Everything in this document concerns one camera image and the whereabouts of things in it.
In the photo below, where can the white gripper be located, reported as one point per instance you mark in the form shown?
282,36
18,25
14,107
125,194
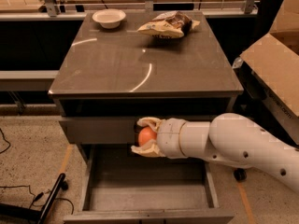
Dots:
169,137

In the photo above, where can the orange fruit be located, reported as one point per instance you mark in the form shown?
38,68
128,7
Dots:
145,135

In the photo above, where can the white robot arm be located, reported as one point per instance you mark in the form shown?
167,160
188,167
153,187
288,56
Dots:
229,139

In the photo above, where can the open middle drawer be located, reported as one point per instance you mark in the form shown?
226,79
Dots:
121,187

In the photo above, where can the closed top drawer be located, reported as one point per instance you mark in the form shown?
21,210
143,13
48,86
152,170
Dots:
99,130

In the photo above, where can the grey metal drawer cabinet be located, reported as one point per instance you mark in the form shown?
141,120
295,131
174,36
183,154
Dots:
122,73

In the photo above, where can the yellow chip bag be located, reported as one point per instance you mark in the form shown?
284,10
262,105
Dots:
169,25

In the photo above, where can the white bowl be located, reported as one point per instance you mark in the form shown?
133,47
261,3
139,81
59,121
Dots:
109,18

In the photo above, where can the cardboard box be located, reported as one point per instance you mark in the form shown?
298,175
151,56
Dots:
274,60

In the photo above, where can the grey side shelf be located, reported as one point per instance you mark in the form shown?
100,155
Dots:
26,80

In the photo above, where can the black stand leg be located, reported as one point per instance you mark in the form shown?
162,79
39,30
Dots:
38,216

